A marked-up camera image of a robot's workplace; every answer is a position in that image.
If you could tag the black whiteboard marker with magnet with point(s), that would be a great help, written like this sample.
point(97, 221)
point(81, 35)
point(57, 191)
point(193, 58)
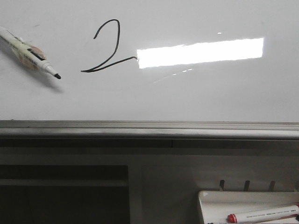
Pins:
point(30, 56)

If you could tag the white whiteboard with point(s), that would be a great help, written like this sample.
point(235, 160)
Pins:
point(193, 60)

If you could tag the red capped whiteboard marker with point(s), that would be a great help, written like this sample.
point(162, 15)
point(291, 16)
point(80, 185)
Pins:
point(264, 215)

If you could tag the white marker tray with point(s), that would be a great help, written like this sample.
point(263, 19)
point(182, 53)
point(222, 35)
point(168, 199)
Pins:
point(215, 206)

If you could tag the aluminium whiteboard frame rail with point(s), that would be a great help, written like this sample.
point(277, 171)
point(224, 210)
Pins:
point(23, 133)

